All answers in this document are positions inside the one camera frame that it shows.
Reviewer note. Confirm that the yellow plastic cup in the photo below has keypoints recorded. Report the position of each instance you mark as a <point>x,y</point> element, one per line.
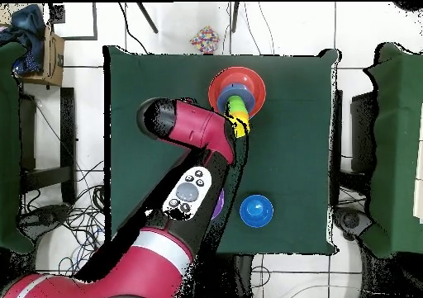
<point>241,131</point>

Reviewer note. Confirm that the orange plastic cup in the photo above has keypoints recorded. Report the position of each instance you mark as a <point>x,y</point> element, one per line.
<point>241,114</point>

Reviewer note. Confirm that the green plastic cup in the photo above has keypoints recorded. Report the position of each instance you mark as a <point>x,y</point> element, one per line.
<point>236,104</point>

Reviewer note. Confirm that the small light blue bowl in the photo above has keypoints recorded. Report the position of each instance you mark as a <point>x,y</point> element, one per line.
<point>244,91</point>

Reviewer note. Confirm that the wide orange-red bowl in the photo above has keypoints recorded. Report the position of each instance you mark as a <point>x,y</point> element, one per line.
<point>231,76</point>

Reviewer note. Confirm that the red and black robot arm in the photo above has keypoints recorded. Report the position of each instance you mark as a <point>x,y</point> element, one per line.
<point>148,268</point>

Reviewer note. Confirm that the purple plastic bowl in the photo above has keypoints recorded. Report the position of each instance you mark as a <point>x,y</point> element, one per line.
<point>218,205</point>

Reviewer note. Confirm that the small dark blue bowl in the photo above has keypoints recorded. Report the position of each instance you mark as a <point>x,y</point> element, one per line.
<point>256,211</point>

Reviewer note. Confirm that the dark green tablecloth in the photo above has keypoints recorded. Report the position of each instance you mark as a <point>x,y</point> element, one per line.
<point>290,146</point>

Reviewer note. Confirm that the black tripod leg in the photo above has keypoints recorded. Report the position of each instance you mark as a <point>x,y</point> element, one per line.
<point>234,17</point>
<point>147,17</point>

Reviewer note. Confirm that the cardboard box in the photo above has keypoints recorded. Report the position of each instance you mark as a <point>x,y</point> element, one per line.
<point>53,63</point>

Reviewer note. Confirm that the green cloth covered table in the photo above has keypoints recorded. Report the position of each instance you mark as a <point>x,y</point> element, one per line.
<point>10,146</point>
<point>396,146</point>

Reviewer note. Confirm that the blue cloth bundle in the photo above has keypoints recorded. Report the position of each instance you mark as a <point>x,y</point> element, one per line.
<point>28,24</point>

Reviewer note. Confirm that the black stool frame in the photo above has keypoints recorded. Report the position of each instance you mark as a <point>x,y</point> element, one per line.
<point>362,129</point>
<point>67,166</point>

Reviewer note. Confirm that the black pedestal foot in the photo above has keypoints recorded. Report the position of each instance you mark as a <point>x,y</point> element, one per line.
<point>46,215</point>
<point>352,220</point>

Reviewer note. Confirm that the black rectangular frame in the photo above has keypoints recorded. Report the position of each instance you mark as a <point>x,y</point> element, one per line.
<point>95,20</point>

